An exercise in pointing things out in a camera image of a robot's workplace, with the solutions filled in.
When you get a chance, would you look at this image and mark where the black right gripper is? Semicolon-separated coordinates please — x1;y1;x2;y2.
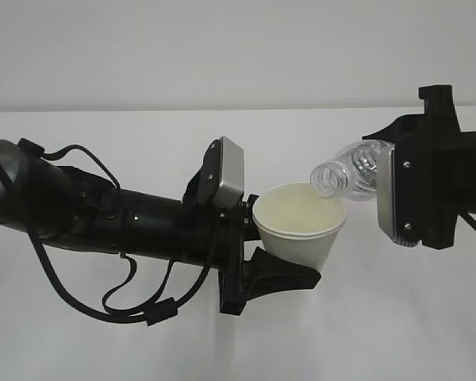
362;85;476;249

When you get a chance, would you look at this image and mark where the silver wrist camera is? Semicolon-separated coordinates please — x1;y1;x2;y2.
376;143;427;248
182;136;244;210

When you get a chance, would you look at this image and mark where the clear plastic water bottle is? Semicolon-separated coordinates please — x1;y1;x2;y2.
309;140;394;201

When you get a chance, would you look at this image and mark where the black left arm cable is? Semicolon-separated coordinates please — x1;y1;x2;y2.
0;144;219;327

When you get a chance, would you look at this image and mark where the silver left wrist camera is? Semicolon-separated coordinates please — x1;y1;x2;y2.
182;136;244;210

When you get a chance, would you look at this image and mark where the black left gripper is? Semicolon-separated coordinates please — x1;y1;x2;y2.
213;194;321;316

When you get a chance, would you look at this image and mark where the white paper cup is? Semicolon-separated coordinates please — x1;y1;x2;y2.
252;183;346;271

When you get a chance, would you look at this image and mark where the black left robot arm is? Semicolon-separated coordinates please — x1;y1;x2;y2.
0;137;321;325

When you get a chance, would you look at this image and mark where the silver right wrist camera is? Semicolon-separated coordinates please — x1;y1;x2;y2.
376;143;427;248

